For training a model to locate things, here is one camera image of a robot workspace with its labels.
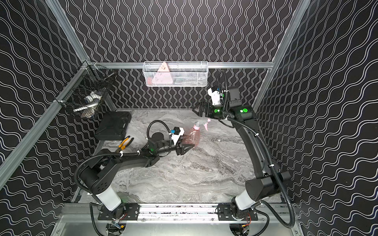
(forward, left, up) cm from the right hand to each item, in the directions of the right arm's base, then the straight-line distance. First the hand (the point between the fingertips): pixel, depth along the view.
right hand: (200, 109), depth 72 cm
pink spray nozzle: (-6, -2, -4) cm, 7 cm away
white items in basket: (+12, +63, -6) cm, 64 cm away
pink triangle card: (+28, +22, +1) cm, 35 cm away
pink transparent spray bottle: (-8, +3, -13) cm, 15 cm away
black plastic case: (+13, +60, -28) cm, 67 cm away
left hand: (-7, +4, -15) cm, 17 cm away
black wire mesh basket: (+20, +70, -7) cm, 73 cm away
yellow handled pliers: (+1, +50, -34) cm, 61 cm away
